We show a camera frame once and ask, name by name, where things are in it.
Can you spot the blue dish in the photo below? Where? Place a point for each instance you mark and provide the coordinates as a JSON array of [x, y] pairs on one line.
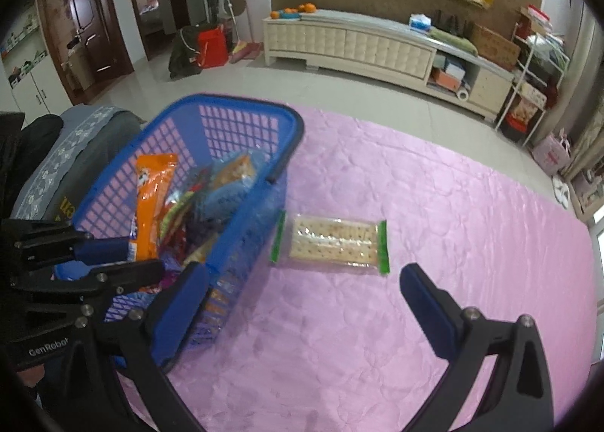
[[289, 13]]

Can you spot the small brown wall disc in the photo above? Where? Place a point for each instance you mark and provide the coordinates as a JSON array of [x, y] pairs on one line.
[[240, 5]]

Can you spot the red bag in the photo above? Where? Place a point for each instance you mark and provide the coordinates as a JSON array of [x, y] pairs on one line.
[[212, 47]]

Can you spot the green-ended clear cracker packet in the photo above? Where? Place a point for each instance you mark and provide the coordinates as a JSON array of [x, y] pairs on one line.
[[335, 243]]

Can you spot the blue tissue box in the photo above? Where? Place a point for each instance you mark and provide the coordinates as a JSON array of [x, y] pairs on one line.
[[420, 23]]

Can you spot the blue plastic basket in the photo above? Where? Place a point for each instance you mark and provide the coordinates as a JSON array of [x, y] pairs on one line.
[[236, 104]]

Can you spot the yellow printed box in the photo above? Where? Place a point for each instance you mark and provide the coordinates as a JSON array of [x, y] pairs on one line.
[[527, 111]]

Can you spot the cream tv cabinet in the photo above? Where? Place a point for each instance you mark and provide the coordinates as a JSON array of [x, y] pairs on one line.
[[358, 47]]

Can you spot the patterned beige curtain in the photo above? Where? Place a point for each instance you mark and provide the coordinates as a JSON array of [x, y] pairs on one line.
[[590, 144]]

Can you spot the red and white box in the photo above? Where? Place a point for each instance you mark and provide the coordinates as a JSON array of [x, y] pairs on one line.
[[535, 19]]

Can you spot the broom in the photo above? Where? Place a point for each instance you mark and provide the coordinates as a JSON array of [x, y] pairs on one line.
[[245, 52]]

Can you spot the light blue box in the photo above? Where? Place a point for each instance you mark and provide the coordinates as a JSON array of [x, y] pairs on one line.
[[455, 66]]

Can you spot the white paper roll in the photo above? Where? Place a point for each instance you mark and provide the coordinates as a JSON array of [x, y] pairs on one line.
[[463, 94]]

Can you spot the yellow snack packet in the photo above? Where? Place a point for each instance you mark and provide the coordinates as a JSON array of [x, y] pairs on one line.
[[217, 302]]

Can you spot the tan and blue biscuit packet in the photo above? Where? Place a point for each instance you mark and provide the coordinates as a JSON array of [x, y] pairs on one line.
[[231, 177]]

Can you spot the orange box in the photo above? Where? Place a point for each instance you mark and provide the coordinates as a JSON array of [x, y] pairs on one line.
[[448, 78]]

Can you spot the brown cardboard box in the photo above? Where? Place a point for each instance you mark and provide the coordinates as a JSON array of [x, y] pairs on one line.
[[495, 47]]

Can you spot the black jacket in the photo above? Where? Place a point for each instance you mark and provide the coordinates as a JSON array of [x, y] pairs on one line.
[[23, 153]]

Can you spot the black bag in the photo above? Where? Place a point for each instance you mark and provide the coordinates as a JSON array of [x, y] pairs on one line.
[[181, 56]]

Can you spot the dark wooden door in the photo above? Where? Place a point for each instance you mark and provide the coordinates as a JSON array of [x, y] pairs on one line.
[[94, 12]]

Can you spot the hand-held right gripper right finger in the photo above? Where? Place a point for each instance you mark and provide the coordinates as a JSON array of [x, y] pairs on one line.
[[427, 314]]

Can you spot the pink tote bag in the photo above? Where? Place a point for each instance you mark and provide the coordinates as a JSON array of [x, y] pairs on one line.
[[549, 156]]

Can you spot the red sausage packet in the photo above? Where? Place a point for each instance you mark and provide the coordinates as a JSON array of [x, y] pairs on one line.
[[177, 224]]

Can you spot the green cushion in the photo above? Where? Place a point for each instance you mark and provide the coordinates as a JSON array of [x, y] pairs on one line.
[[453, 41]]

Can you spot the orange sausage packet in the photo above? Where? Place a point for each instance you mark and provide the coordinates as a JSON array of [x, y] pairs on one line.
[[151, 205]]

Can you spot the grey patterned chair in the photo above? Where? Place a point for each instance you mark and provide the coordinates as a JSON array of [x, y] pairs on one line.
[[85, 144]]

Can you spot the white slipper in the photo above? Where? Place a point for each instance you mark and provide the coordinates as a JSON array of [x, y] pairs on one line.
[[564, 198], [560, 183]]

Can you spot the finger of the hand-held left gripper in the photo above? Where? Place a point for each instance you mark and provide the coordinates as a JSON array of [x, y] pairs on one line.
[[132, 271], [104, 251]]

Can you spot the row of dark bottles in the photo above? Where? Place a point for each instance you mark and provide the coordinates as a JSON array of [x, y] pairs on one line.
[[453, 22]]

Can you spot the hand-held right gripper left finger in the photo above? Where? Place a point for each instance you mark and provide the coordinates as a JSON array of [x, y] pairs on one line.
[[184, 314]]

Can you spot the white metal rack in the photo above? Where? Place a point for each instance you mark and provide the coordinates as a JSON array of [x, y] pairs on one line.
[[533, 82]]

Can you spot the white wall cabinet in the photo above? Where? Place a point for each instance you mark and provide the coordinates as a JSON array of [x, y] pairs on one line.
[[26, 82]]

